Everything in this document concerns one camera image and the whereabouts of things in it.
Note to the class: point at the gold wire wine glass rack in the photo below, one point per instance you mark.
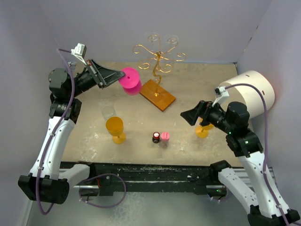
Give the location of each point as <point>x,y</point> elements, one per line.
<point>160,62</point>

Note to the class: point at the dark red capped bottle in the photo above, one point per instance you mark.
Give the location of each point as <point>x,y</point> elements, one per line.
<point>156,137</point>

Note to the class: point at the clear wine glass front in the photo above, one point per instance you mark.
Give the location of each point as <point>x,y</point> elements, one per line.
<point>108,112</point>

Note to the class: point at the pink wine glass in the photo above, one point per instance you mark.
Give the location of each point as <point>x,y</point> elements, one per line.
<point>131,82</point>

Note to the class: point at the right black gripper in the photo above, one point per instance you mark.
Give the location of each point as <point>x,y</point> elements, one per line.
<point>202,109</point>

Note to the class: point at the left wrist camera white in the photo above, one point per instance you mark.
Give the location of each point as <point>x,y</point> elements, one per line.
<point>79,52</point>

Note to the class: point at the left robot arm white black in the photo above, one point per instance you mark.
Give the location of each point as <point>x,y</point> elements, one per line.
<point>45,182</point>

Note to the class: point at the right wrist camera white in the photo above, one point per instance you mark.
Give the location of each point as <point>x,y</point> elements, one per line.
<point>221,94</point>

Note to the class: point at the clear wine glass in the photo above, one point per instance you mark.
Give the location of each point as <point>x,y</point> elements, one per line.
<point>108,112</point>
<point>153,41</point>
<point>170,42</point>

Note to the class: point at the black base frame bar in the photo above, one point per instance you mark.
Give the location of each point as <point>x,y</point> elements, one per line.
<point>107,178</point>

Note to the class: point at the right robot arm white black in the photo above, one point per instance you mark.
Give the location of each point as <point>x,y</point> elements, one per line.
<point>262,201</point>

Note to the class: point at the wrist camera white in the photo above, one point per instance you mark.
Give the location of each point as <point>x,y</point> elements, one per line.
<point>221,94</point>
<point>79,52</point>

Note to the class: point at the white cylindrical container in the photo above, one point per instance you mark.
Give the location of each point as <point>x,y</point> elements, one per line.
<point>248,95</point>

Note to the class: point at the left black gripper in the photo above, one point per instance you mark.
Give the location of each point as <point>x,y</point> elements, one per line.
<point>104,76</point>

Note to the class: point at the pink capped shaker bottle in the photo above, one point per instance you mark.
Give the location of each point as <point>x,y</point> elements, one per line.
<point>164,139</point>

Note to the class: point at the yellow wine glass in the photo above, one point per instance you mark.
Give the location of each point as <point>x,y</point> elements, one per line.
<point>202,131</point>
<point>115,127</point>

